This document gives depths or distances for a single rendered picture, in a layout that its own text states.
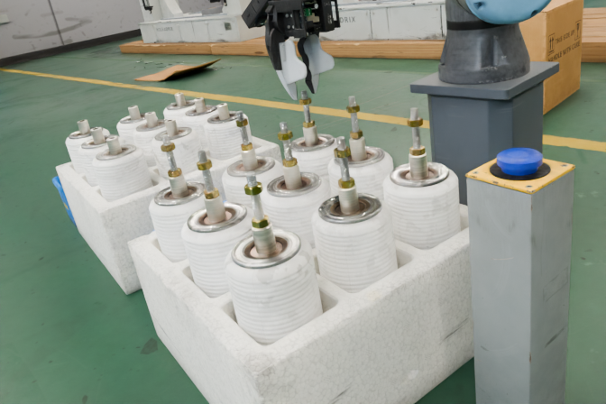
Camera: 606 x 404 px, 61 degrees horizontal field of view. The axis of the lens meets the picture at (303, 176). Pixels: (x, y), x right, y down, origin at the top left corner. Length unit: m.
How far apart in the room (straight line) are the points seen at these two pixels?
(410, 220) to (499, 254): 0.16
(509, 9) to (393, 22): 2.14
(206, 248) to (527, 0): 0.52
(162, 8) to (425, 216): 4.66
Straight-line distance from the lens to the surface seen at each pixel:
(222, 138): 1.09
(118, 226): 1.01
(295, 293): 0.54
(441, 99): 0.94
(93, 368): 0.92
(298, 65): 0.78
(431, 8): 2.74
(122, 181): 1.02
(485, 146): 0.92
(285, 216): 0.68
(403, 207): 0.66
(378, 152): 0.77
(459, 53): 0.92
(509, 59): 0.92
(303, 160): 0.82
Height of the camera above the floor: 0.52
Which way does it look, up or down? 22 degrees down
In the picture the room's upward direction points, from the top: 10 degrees counter-clockwise
